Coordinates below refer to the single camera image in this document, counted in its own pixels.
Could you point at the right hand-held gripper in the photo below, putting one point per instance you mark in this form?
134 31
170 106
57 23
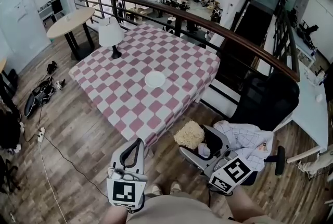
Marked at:
234 171

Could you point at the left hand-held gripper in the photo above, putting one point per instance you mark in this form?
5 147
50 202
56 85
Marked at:
127 191

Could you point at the beige noodle block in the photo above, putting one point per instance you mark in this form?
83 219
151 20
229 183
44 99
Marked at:
188 135

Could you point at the white round plate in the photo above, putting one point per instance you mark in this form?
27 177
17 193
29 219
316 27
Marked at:
155 79

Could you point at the person's left forearm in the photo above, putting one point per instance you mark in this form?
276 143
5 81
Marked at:
115 216

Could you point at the person's right forearm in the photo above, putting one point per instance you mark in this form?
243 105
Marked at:
244 207

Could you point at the white checked shirt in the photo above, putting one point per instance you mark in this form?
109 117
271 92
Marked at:
242 139

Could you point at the person's light shoe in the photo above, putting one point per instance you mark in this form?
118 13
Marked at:
156 189
175 187

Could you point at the table with red checkered tablecloth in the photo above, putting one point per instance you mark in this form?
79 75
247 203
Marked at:
135 103

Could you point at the person's beige shirt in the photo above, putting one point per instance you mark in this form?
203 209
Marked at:
177 210

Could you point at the black office chair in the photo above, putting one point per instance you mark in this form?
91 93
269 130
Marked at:
270 98

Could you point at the white power strip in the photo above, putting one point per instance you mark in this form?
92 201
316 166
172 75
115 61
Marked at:
41 135

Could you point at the black device with white marker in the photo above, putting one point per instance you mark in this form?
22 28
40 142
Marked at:
59 85

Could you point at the black bag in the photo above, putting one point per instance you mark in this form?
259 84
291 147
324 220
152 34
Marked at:
39 95

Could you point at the small black floor device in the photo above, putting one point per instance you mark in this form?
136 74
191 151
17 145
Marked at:
52 67

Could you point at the black clothes pile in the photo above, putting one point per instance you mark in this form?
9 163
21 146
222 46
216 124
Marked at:
9 131

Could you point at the black chair base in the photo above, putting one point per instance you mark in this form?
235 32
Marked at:
7 173

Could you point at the white shade black table lamp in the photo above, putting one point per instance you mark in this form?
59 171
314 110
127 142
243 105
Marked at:
110 32

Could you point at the black railing with wooden handrail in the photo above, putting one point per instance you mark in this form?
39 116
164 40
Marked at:
197 22

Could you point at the round light wooden table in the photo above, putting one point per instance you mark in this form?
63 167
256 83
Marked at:
70 22

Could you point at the black metal rack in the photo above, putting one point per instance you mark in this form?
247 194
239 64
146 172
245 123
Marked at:
284 27

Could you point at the black monitor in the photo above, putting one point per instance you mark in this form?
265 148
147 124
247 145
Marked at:
56 6

